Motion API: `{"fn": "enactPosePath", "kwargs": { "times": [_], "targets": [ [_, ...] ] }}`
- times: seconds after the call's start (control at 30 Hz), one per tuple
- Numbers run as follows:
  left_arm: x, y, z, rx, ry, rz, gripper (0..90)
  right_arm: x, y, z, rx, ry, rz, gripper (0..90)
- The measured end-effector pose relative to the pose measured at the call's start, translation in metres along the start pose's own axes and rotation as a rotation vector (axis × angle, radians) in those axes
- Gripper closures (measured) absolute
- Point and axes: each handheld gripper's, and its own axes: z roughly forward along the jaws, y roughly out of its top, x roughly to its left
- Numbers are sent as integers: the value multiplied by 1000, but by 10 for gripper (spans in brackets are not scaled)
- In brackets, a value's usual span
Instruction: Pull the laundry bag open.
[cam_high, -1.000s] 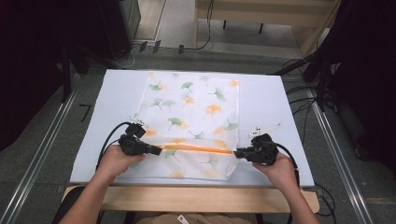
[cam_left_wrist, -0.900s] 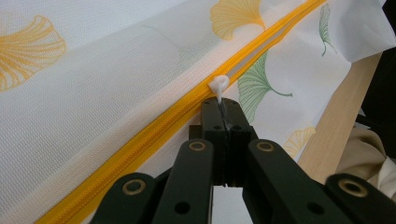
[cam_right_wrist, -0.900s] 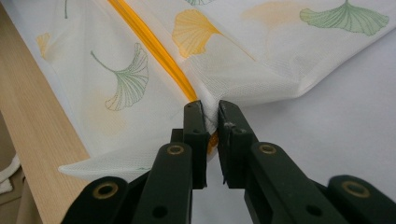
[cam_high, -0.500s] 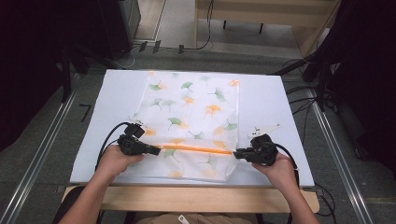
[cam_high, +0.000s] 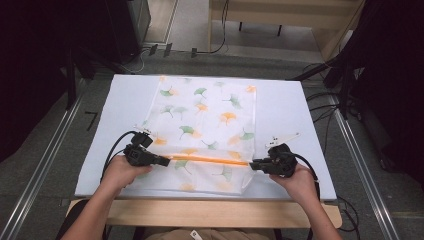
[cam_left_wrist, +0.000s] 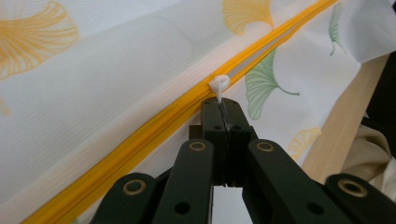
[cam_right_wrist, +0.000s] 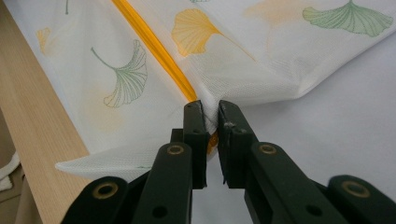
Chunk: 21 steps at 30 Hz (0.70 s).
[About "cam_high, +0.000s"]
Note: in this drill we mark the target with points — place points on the black cabinet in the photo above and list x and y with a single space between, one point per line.
128 26

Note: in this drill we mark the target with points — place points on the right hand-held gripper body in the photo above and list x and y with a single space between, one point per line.
283 161

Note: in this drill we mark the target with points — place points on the light blue table mat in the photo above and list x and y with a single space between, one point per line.
286 106

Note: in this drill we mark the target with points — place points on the person's left hand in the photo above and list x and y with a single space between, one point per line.
120 173

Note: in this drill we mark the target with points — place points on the black curtain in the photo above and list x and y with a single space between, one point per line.
393 83

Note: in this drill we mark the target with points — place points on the wooden table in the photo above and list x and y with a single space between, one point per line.
200 213

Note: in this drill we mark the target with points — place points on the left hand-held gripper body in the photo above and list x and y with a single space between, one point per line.
140 153

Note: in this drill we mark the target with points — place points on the aluminium floor rail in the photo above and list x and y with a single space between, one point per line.
43 160
363 166

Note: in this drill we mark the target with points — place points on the white clothing label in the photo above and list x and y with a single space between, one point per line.
196 235

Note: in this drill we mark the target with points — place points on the person's beige trousers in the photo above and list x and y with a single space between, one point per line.
216 235

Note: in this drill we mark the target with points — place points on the light wooden bench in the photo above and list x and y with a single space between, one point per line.
266 13

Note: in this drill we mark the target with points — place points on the black metal stand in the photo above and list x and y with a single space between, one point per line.
345 90
70 83

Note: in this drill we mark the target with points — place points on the person's right hand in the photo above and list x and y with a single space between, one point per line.
301 185

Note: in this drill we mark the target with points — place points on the leaf print zipper bag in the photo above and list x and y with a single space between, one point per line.
206 116

